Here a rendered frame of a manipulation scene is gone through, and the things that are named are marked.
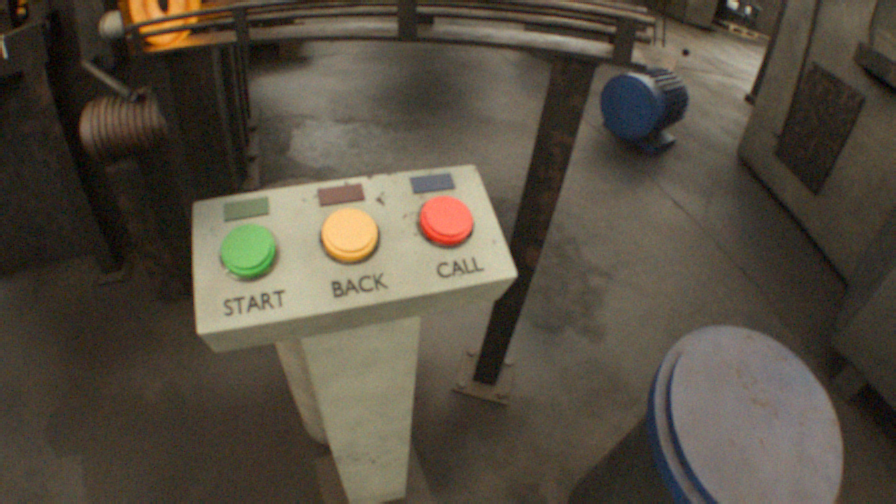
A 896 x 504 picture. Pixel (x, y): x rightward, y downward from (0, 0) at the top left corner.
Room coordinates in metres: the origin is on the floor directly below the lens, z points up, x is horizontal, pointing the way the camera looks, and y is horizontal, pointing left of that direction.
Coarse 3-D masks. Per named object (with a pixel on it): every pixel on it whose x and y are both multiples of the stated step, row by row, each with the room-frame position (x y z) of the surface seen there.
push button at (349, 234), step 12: (336, 216) 0.24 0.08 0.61; (348, 216) 0.25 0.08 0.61; (360, 216) 0.25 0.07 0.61; (324, 228) 0.23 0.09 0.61; (336, 228) 0.23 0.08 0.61; (348, 228) 0.24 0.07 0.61; (360, 228) 0.24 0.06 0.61; (372, 228) 0.24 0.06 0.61; (324, 240) 0.23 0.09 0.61; (336, 240) 0.23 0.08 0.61; (348, 240) 0.23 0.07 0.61; (360, 240) 0.23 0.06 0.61; (372, 240) 0.23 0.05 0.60; (336, 252) 0.22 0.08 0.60; (348, 252) 0.22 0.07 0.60; (360, 252) 0.22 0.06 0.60
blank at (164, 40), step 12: (132, 0) 0.63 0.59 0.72; (144, 0) 0.62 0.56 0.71; (156, 0) 0.65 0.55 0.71; (180, 0) 0.60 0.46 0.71; (192, 0) 0.61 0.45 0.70; (132, 12) 0.63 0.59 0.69; (144, 12) 0.62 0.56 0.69; (156, 12) 0.64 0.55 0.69; (168, 12) 0.61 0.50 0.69; (180, 12) 0.60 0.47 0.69; (168, 24) 0.61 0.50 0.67; (180, 24) 0.61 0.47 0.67; (156, 36) 0.62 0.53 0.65; (168, 36) 0.61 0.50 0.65; (180, 36) 0.61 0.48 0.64
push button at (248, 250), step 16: (256, 224) 0.22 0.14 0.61; (224, 240) 0.21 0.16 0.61; (240, 240) 0.21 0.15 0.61; (256, 240) 0.21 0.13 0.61; (272, 240) 0.22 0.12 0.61; (224, 256) 0.19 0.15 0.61; (240, 256) 0.20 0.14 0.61; (256, 256) 0.20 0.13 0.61; (272, 256) 0.20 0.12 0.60; (240, 272) 0.19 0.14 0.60; (256, 272) 0.19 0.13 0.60
